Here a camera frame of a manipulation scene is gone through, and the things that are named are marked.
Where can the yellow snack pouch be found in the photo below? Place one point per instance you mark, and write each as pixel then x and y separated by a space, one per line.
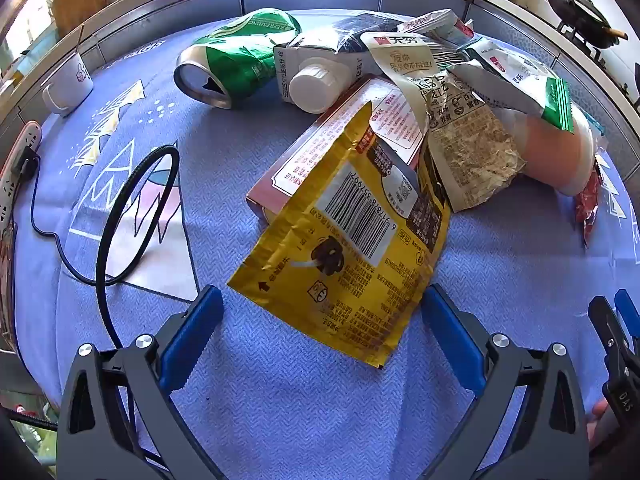
pixel 350 260

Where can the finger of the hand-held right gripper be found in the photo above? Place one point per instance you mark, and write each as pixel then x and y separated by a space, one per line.
pixel 630 315
pixel 622 385

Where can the white and green packet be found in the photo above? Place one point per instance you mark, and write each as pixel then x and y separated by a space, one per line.
pixel 530 85

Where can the reddish brown carton box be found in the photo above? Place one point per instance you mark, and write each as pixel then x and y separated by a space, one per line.
pixel 320 150

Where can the pinkish paper cup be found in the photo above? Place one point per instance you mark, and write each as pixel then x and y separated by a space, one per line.
pixel 550 155

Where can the white mug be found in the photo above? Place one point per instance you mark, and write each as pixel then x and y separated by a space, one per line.
pixel 67 85

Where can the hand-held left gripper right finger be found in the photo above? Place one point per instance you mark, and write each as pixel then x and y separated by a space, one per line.
pixel 450 340

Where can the white drink carton with cap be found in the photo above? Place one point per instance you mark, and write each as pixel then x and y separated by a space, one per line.
pixel 315 85

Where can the person's right hand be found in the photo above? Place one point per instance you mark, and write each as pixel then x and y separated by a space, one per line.
pixel 598 408

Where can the black plug adapter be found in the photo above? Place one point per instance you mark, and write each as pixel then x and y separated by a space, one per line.
pixel 25 166

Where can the red wrapper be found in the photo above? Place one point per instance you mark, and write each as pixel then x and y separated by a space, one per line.
pixel 587 205

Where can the white and orange power strip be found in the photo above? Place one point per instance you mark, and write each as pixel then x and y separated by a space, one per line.
pixel 10 195

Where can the thin dark stick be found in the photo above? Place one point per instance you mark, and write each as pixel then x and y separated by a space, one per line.
pixel 79 42

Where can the silver packet with red print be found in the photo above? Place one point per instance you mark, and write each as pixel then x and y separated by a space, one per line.
pixel 435 22

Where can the blue printed tablecloth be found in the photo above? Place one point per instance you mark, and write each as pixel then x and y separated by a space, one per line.
pixel 280 410

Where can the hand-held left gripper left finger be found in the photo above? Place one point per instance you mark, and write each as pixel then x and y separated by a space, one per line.
pixel 192 340

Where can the crushed green can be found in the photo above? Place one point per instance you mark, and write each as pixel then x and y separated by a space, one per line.
pixel 235 65

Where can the beige food packet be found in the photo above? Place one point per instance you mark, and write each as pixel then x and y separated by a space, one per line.
pixel 475 160

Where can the window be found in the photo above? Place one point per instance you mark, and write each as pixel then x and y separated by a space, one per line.
pixel 35 25

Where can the gas stove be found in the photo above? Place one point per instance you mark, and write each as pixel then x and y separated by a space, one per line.
pixel 582 40

